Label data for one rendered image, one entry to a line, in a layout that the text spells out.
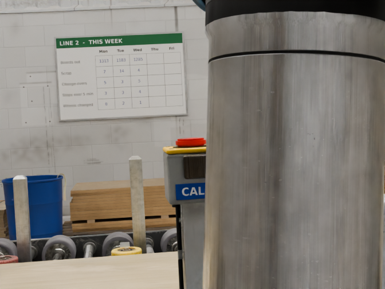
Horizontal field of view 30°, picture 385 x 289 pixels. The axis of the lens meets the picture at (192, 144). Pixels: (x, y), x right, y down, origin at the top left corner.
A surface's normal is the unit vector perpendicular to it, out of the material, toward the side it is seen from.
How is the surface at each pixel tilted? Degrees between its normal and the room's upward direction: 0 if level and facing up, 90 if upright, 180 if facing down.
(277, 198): 85
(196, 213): 90
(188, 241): 90
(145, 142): 90
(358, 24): 117
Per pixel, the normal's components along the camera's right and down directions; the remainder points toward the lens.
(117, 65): 0.06, 0.05
